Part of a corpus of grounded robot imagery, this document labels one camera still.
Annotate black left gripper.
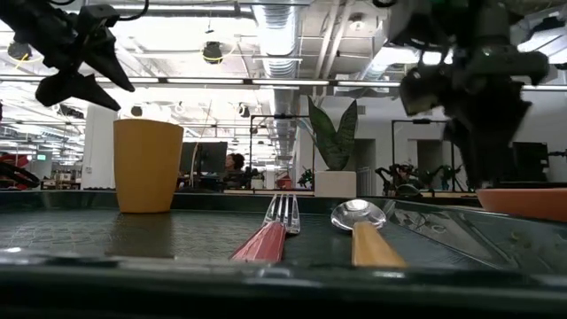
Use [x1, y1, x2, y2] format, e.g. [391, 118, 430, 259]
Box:
[0, 0, 136, 113]

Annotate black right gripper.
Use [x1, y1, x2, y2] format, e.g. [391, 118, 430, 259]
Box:
[398, 42, 551, 191]

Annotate orange plastic plate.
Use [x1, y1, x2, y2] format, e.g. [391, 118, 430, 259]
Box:
[477, 187, 567, 223]

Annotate orange-yellow plastic cup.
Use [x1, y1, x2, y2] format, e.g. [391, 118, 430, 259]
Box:
[113, 118, 185, 214]

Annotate spoon with yellow handle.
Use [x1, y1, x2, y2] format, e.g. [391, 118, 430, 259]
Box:
[330, 198, 408, 268]

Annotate fork with red handle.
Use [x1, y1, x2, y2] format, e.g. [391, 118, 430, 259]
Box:
[229, 193, 301, 263]

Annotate dark green plastic tray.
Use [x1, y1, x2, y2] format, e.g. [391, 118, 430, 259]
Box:
[0, 190, 567, 319]

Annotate black background robot arms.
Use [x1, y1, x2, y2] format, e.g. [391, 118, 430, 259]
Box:
[374, 162, 464, 198]

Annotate black ceiling-hung lamp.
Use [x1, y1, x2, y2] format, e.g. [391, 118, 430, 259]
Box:
[202, 41, 224, 66]

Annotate black desk monitor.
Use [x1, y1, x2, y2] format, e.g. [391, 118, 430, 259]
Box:
[179, 141, 229, 175]

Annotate snake plant in white pot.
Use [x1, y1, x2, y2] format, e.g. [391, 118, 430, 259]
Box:
[307, 97, 359, 198]

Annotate person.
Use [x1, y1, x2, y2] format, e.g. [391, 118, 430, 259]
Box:
[221, 152, 247, 191]

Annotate black background metal frame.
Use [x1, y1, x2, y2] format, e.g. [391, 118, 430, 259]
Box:
[248, 113, 312, 181]
[390, 118, 457, 191]

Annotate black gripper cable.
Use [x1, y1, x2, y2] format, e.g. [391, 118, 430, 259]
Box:
[47, 0, 150, 22]

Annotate silver ventilation duct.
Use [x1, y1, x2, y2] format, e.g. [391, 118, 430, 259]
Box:
[251, 4, 303, 159]

